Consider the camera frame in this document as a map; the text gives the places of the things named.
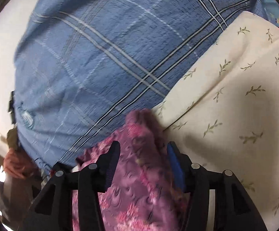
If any cream leaf-print quilt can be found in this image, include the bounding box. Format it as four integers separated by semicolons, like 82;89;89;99
151;11;279;231

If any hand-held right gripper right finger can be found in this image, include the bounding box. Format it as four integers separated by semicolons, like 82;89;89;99
166;141;268;231

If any olive green cloth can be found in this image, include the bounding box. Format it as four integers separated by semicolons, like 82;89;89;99
7;127;22;150

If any orange cloth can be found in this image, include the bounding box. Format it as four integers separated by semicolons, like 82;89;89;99
3;148;41;180

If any blue plaid blanket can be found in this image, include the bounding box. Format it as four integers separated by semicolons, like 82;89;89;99
14;0;265;171

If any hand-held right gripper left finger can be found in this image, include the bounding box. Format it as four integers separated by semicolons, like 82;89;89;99
17;141;121;231

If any black electronic device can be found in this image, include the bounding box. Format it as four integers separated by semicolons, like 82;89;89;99
8;90;16;126

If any pink floral shirt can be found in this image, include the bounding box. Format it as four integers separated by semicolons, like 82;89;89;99
72;109;190;231

